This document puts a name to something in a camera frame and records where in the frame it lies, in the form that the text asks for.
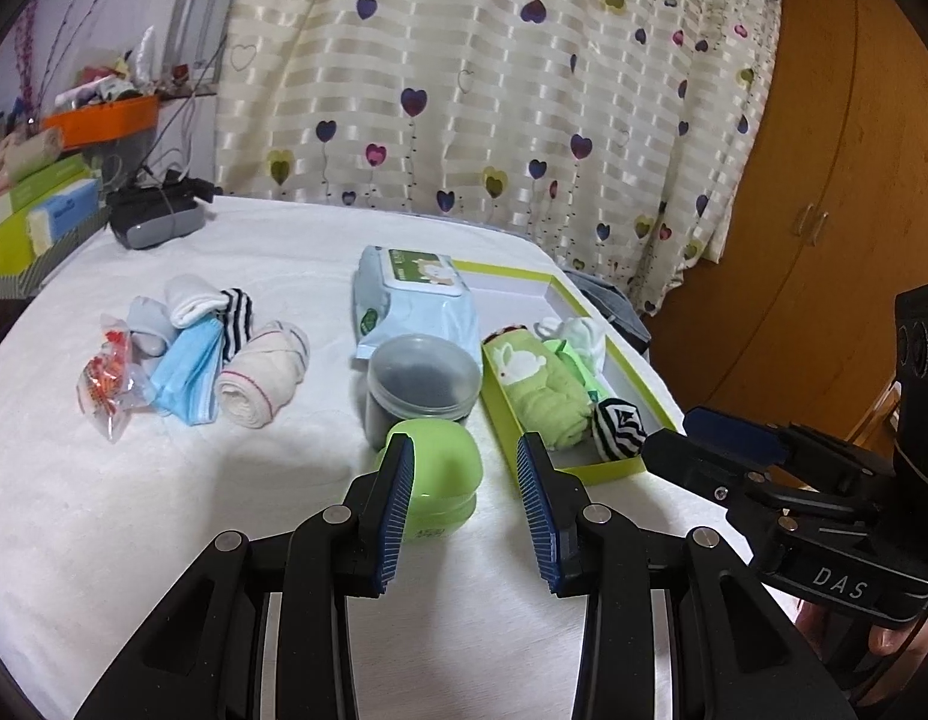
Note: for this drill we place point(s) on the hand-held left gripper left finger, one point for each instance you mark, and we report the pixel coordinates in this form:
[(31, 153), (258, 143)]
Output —
[(393, 521)]

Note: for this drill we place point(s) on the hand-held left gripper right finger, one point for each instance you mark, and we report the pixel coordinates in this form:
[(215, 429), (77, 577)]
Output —
[(539, 521)]

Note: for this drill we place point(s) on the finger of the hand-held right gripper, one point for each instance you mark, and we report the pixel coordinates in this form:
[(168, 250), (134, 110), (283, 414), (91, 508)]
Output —
[(734, 435), (689, 465)]

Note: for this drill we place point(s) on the black white striped sock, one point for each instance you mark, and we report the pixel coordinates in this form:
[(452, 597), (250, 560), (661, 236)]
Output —
[(237, 315), (618, 427)]

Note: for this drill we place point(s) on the green rabbit print sock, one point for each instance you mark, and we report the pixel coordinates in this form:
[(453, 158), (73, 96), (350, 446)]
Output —
[(531, 390)]

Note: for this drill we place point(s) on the cream red-trimmed sock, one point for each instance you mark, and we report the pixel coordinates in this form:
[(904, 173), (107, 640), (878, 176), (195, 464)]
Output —
[(261, 375)]

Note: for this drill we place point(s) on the yellow-green cardboard box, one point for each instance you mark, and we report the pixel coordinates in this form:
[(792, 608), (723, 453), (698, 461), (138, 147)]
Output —
[(524, 304)]

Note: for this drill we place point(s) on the blue face mask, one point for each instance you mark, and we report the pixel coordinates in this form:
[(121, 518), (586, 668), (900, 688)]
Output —
[(186, 375)]

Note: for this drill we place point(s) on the light blue sock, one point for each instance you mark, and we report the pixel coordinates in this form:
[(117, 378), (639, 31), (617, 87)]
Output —
[(145, 322)]

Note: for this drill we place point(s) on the person's right hand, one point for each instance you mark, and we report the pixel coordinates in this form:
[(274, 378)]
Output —
[(884, 641)]

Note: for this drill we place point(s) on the green plastic jar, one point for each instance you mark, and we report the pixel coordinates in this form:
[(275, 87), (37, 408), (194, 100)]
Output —
[(449, 465)]

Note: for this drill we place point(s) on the grey translucent plastic jar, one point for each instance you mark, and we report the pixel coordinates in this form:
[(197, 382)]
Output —
[(423, 375)]

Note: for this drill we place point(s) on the grey cloth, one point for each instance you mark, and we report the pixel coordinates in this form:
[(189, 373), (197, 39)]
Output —
[(610, 304)]

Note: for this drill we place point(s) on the light blue wet wipes pack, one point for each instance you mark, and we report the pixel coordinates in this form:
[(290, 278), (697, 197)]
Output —
[(411, 307)]

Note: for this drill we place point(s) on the wooden wardrobe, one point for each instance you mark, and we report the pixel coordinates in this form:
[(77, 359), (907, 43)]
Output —
[(809, 127)]

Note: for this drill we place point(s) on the clear red snack packet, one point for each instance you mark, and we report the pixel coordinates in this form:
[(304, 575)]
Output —
[(107, 382)]

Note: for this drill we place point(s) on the black grey headset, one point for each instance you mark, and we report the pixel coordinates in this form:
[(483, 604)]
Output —
[(153, 214)]

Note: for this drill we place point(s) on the blue white carton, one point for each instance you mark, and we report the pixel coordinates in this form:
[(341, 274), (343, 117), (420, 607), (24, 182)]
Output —
[(66, 214)]

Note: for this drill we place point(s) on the cream heart print curtain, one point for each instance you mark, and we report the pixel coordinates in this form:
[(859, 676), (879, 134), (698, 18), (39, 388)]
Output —
[(471, 52)]

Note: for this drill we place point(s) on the green file box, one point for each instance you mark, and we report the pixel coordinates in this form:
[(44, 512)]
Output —
[(6, 240)]

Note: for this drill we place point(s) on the orange storage box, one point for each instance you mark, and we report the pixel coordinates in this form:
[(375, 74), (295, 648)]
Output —
[(104, 120)]

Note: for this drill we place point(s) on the rolled cream mat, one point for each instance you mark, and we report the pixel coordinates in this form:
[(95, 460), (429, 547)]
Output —
[(32, 154)]

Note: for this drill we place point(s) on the pink dried flower branches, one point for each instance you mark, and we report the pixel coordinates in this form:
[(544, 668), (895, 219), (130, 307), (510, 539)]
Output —
[(32, 37)]

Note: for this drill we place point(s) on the window frame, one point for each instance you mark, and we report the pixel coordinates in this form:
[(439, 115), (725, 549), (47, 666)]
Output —
[(201, 15)]

